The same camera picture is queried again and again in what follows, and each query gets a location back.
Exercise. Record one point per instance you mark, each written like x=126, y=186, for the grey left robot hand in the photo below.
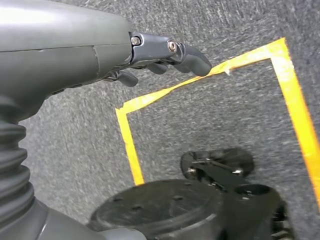
x=62, y=49

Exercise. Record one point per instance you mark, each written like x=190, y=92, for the yellow floor tape square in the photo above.
x=130, y=145

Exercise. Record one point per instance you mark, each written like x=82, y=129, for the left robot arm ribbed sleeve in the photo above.
x=13, y=172

